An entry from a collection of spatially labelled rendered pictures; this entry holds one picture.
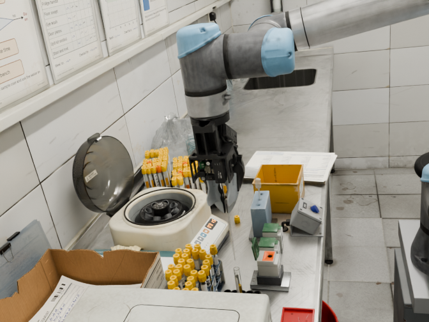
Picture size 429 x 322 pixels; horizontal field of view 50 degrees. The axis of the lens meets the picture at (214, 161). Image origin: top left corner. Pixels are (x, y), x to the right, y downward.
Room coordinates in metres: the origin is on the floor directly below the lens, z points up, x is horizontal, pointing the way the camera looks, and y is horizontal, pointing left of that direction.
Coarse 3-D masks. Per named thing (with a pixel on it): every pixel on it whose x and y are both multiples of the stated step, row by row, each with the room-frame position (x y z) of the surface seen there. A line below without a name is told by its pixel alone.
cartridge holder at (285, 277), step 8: (256, 272) 0.91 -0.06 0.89; (280, 272) 0.87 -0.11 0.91; (288, 272) 0.89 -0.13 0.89; (256, 280) 0.88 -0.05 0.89; (264, 280) 0.86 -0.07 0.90; (272, 280) 0.85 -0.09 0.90; (280, 280) 0.85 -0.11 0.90; (288, 280) 0.86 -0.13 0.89; (256, 288) 0.86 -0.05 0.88; (264, 288) 0.86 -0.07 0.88; (272, 288) 0.85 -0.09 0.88; (280, 288) 0.85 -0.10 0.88; (288, 288) 0.84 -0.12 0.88
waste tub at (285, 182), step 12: (264, 168) 1.32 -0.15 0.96; (276, 168) 1.31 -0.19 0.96; (288, 168) 1.30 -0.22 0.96; (300, 168) 1.28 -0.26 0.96; (264, 180) 1.33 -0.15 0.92; (276, 180) 1.31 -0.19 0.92; (288, 180) 1.30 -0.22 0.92; (300, 180) 1.22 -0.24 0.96; (276, 192) 1.18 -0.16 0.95; (288, 192) 1.17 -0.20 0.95; (300, 192) 1.20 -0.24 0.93; (276, 204) 1.19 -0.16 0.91; (288, 204) 1.17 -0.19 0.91
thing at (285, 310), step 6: (282, 312) 0.77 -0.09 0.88; (288, 312) 0.77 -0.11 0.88; (294, 312) 0.77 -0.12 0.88; (300, 312) 0.77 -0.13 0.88; (306, 312) 0.76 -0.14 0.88; (312, 312) 0.76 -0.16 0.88; (282, 318) 0.75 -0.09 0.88; (288, 318) 0.76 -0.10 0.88; (294, 318) 0.75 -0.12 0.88; (300, 318) 0.75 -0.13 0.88; (306, 318) 0.75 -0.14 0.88; (312, 318) 0.74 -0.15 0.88
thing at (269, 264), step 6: (264, 252) 0.89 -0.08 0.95; (270, 252) 0.89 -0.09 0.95; (258, 258) 0.88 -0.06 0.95; (264, 258) 0.87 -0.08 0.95; (270, 258) 0.87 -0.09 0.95; (276, 258) 0.88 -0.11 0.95; (258, 264) 0.87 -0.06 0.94; (264, 264) 0.86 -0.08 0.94; (270, 264) 0.86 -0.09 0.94; (276, 264) 0.85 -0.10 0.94; (258, 270) 0.87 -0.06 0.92; (264, 270) 0.86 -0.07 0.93; (270, 270) 0.86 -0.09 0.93; (276, 270) 0.85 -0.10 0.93; (276, 276) 0.85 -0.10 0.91
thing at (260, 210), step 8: (256, 192) 1.15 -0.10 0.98; (264, 192) 1.14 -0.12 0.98; (256, 200) 1.11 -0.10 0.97; (264, 200) 1.10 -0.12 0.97; (256, 208) 1.06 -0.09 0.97; (264, 208) 1.05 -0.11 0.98; (256, 216) 1.06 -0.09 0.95; (264, 216) 1.05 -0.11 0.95; (256, 224) 1.06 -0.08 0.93; (256, 232) 1.06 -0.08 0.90
